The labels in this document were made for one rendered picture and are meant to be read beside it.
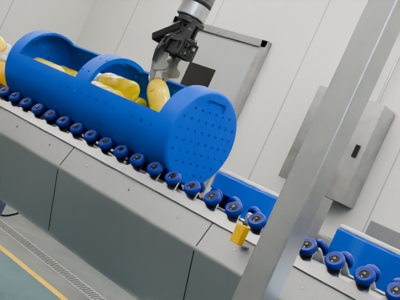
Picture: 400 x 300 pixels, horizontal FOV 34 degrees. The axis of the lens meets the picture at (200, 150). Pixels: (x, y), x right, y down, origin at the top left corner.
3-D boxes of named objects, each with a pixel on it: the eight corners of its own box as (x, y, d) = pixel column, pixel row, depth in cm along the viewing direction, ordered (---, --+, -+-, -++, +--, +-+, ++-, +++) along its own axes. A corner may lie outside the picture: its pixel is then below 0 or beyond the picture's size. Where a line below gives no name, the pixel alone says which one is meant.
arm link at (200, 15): (177, -4, 196) (196, 11, 204) (169, 11, 196) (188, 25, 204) (197, 0, 191) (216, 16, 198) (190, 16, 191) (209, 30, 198)
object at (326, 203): (287, 251, 156) (314, 191, 156) (274, 244, 159) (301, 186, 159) (307, 258, 164) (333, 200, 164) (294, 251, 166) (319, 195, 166)
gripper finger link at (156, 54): (152, 58, 193) (168, 34, 194) (149, 58, 194) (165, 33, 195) (161, 67, 196) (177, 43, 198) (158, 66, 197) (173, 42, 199)
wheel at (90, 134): (99, 131, 200) (102, 136, 201) (91, 127, 203) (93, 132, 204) (88, 139, 198) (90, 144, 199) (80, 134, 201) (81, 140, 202)
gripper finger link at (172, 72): (170, 89, 196) (180, 59, 195) (157, 84, 200) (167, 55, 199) (177, 91, 198) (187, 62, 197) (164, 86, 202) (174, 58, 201)
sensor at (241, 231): (237, 245, 151) (246, 225, 151) (228, 240, 153) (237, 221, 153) (255, 250, 157) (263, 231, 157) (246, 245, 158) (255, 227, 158)
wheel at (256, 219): (269, 215, 156) (270, 221, 158) (255, 208, 159) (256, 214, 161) (256, 227, 154) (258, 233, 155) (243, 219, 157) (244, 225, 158)
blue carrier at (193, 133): (151, 178, 178) (188, 79, 176) (-8, 94, 235) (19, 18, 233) (216, 192, 200) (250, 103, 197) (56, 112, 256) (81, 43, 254)
